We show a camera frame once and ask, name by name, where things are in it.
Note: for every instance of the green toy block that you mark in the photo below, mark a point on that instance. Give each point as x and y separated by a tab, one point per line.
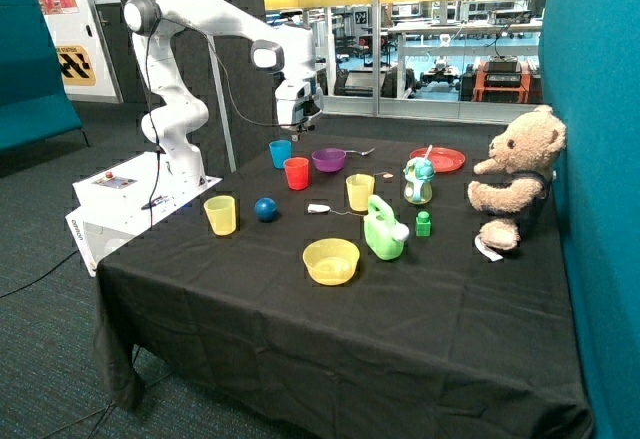
423	224

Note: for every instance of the red plastic plate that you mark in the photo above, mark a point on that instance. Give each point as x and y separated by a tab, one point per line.
446	160

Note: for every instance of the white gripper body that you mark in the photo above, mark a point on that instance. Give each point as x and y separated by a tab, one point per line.
298	102

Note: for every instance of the black tablecloth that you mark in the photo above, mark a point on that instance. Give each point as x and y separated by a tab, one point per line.
438	343

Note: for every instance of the yellow cup near centre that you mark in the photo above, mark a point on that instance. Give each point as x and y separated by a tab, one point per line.
359	188

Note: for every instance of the teal baby sippy cup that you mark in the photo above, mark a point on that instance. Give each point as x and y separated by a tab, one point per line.
418	174

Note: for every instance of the white tea bag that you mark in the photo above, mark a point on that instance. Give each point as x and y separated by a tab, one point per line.
313	208

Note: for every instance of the teal partition wall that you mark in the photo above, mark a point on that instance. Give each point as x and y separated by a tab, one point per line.
589	51

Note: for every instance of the yellow cup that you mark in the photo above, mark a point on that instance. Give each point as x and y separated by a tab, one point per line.
359	188
221	213

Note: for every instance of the green toy watering can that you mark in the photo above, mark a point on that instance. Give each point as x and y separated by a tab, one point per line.
384	234

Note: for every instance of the red plastic cup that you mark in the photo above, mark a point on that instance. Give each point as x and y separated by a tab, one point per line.
297	173

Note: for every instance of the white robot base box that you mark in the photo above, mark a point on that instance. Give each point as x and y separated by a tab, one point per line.
123	201

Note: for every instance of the brown teddy bear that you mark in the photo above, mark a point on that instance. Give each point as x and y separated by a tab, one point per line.
524	153

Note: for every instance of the blue plastic cup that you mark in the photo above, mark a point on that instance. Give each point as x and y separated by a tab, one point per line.
280	151

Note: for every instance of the yellow black wall sign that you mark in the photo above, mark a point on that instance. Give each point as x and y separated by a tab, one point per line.
75	66

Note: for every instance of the dark blue ball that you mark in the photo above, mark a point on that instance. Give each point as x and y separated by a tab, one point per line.
266	209

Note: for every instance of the yellow cup on left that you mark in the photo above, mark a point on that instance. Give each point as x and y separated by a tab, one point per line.
221	213

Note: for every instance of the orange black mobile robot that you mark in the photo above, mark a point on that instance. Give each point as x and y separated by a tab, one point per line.
502	79

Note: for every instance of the metal spoon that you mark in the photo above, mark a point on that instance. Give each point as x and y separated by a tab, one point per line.
359	153

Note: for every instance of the teal bench seat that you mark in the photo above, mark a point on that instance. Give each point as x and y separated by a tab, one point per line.
34	104

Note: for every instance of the purple plastic bowl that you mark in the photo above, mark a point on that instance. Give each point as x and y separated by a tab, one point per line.
329	160

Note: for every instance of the yellow plastic bowl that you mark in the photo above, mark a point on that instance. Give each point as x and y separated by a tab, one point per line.
331	261

